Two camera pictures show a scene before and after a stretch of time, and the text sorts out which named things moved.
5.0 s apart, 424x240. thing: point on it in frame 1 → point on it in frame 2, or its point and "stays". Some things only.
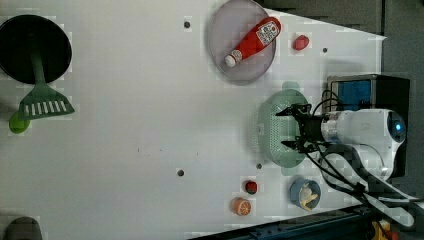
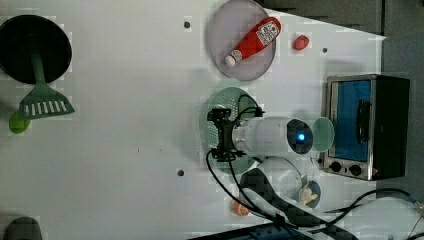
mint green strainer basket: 274,129 → 241,105
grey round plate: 229,25 stays
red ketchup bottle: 257,38 stays
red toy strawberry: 300,42 stays
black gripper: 309,124 → 225,152
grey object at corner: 23,228 stays
